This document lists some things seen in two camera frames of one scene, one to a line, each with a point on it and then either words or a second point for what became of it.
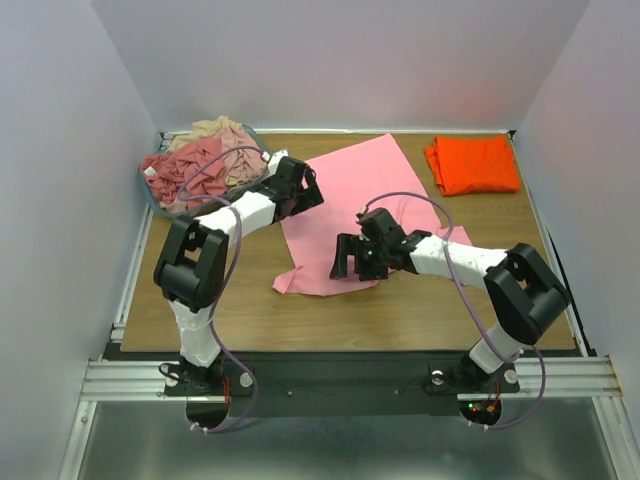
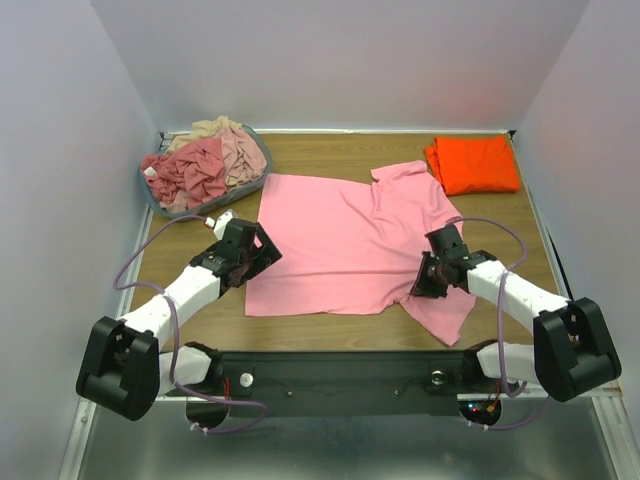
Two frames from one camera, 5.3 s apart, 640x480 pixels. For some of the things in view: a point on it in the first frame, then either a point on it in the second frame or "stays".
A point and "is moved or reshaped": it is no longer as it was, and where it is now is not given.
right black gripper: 360,256 → 424,275
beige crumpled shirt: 205,130 stays
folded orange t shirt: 473,164 stays
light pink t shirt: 370,175 is moved or reshaped
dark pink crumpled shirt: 191,174 stays
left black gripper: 311,197 → 266,256
